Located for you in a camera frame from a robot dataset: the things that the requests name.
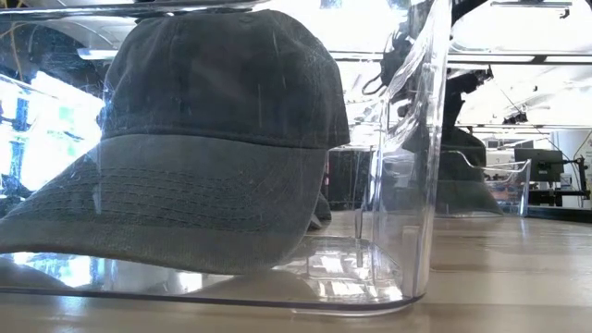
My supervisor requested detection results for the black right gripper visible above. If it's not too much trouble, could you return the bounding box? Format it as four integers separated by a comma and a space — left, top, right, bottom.
442, 68, 494, 133

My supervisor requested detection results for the clear plastic bin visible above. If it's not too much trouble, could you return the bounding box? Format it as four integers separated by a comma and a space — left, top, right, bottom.
0, 0, 452, 318
434, 148, 532, 218

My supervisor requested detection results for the grey baseball cap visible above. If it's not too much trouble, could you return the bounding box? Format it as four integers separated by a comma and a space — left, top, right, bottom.
0, 8, 352, 277

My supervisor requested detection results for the black monitor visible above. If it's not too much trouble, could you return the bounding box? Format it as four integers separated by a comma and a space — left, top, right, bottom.
513, 147, 565, 182

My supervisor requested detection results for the black aluminium table frame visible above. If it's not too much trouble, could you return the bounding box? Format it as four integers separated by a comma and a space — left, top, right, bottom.
526, 205, 592, 224

